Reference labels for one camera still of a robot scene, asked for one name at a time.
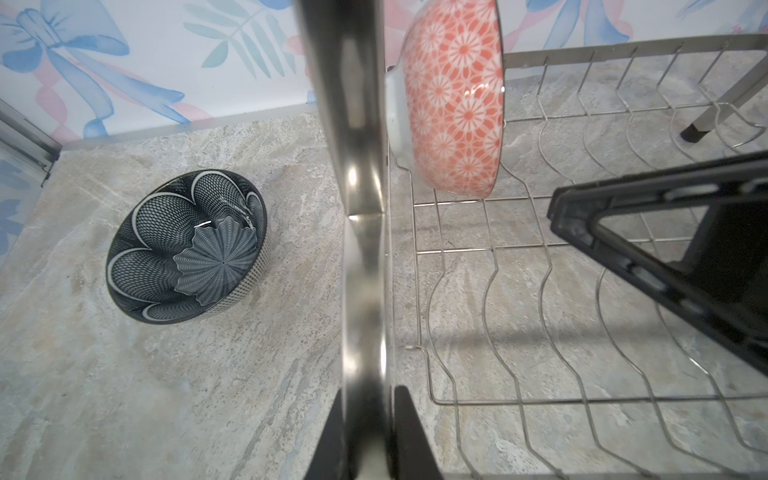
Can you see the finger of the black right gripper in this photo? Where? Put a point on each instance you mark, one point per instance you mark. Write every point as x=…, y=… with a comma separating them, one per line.
x=716, y=280

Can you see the dark blue petal bowl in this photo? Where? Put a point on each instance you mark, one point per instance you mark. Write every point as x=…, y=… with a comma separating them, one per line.
x=192, y=248

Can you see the red floral pattern bowl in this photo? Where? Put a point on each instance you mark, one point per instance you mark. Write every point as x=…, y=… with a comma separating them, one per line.
x=445, y=97

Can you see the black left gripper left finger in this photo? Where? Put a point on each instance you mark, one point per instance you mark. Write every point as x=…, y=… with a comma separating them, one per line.
x=329, y=461

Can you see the steel wire dish rack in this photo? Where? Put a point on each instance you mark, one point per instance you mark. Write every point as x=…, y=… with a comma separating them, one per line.
x=525, y=358

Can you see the aluminium corner post left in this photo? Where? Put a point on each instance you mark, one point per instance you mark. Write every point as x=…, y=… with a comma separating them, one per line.
x=19, y=135

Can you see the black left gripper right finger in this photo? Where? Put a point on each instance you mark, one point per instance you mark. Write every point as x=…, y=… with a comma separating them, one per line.
x=413, y=457

